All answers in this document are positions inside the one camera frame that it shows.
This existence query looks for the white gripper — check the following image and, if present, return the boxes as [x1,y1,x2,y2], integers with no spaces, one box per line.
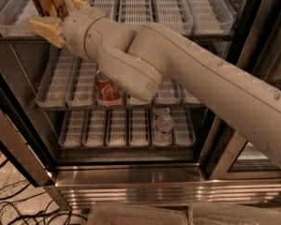
[28,0,106,59]

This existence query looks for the orange gold drink can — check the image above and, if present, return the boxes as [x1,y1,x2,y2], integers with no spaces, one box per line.
[33,0,68,20]

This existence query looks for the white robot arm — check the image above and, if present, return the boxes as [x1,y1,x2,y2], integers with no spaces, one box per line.
[28,0,281,169]

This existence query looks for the top shelf leftmost tray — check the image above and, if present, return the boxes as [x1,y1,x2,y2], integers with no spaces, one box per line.
[0,0,38,38]

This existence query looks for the front red cola can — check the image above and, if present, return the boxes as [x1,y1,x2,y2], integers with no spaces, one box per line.
[95,70,121,107]

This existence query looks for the open fridge door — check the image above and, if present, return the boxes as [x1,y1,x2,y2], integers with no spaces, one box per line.
[0,59,57,187]

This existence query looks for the right glass fridge door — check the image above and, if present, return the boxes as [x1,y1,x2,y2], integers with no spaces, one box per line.
[207,0,281,179]

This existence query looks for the clear plastic water bottle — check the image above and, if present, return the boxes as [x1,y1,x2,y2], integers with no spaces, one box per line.
[153,109,173,146]

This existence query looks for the left clear plastic bin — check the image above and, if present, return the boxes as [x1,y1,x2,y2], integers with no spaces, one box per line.
[85,202,188,225]

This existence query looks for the clear plastic bin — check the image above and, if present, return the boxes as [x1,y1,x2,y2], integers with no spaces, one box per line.
[85,202,188,225]
[188,202,281,225]

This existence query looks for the right clear plastic bin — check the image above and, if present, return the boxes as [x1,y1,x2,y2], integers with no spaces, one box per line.
[188,202,281,225]

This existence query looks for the bottom wire fridge shelf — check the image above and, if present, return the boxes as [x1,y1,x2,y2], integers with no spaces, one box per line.
[57,144,194,151]

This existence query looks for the wire fridge shelf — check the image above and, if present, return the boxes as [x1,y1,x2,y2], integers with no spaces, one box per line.
[0,35,234,43]
[57,144,194,151]
[35,104,206,112]

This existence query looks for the middle wire fridge shelf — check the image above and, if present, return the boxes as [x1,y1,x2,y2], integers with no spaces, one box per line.
[35,104,206,112]

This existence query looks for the top wire fridge shelf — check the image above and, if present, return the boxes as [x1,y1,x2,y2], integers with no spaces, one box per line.
[0,35,234,43]

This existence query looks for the black floor cables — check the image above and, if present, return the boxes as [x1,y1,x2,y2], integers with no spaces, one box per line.
[0,158,88,225]

